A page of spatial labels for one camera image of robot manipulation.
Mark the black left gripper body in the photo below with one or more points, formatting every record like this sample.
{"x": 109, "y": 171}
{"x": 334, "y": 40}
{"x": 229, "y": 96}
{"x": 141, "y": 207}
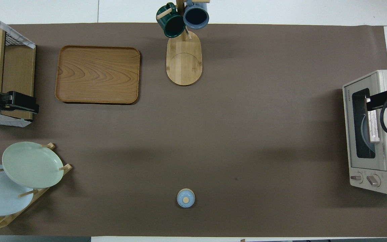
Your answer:
{"x": 2, "y": 102}

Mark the light blue ribbed plate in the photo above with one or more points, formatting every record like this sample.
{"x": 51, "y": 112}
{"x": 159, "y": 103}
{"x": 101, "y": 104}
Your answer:
{"x": 366, "y": 134}

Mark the wooden step shelf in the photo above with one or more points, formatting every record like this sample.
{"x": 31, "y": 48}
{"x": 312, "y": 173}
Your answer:
{"x": 17, "y": 70}

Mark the pale green plate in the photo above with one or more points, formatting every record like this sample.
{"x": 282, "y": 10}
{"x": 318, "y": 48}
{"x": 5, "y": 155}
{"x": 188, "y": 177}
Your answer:
{"x": 32, "y": 164}

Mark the wooden serving tray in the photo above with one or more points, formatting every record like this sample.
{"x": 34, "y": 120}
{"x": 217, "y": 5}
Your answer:
{"x": 97, "y": 74}

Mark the wooden plate rack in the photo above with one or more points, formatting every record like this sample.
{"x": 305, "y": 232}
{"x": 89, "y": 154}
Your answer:
{"x": 8, "y": 220}

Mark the brown table mat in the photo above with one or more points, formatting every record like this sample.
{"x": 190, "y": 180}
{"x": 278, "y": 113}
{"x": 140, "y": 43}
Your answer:
{"x": 247, "y": 117}

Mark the wooden mug tree stand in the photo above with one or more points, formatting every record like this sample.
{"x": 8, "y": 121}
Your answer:
{"x": 183, "y": 64}

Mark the dark green mug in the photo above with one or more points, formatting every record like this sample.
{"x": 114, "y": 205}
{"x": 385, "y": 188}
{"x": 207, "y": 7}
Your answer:
{"x": 173, "y": 27}

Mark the small blue lid wooden knob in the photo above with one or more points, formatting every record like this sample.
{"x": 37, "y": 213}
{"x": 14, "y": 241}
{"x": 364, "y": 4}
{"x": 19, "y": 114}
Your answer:
{"x": 185, "y": 198}

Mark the blue mug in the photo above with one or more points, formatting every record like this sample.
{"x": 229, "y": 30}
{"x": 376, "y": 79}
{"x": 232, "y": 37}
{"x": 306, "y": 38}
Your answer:
{"x": 197, "y": 16}

